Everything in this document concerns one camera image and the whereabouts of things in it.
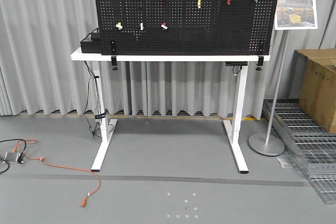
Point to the desk height control panel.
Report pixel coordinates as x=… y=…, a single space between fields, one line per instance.
x=236 y=63

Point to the white standing desk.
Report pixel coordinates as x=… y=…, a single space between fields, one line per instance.
x=232 y=128

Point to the black perforated pegboard panel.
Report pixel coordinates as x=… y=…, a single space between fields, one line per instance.
x=215 y=29

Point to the black electronics box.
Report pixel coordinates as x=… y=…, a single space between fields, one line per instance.
x=91 y=44

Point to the grey curtain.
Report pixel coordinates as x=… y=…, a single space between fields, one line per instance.
x=38 y=37

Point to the brown cardboard box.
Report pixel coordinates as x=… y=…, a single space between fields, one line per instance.
x=317 y=97

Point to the metal grating platform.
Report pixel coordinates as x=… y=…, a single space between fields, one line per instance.
x=312 y=148

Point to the grey power adapter box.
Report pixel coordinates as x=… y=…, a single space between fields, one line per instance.
x=15 y=157

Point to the red white lever switch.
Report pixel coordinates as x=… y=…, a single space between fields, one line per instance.
x=164 y=26

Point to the left black clamp bracket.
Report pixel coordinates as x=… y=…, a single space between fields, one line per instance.
x=113 y=53

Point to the black clamp bracket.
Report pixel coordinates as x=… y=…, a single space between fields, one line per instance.
x=113 y=53
x=260 y=61

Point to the cream lever switch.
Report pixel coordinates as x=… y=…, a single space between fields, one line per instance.
x=119 y=26

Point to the right black clamp bracket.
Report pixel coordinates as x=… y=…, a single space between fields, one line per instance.
x=260 y=61

